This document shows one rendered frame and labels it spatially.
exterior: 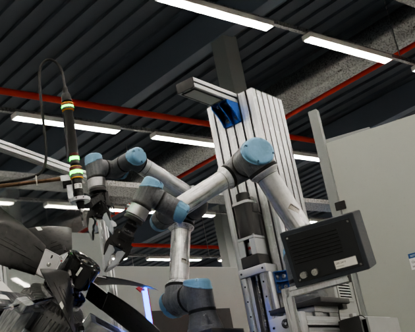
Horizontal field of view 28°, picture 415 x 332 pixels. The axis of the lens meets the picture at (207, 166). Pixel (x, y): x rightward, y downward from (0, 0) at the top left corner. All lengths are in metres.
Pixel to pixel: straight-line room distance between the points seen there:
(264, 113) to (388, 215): 0.97
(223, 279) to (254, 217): 3.99
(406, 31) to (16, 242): 9.52
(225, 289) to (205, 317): 3.99
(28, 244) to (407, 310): 2.14
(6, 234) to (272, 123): 1.48
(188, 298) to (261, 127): 0.79
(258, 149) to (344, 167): 1.37
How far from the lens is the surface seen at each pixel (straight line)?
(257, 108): 3.57
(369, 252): 2.75
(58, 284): 2.40
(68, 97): 2.95
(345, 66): 12.22
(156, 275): 6.90
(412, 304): 4.16
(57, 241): 2.84
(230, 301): 7.36
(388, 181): 4.27
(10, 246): 2.59
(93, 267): 2.65
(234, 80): 10.35
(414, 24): 11.61
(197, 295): 3.39
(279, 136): 3.65
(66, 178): 2.84
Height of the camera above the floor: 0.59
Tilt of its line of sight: 19 degrees up
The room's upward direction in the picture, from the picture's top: 11 degrees counter-clockwise
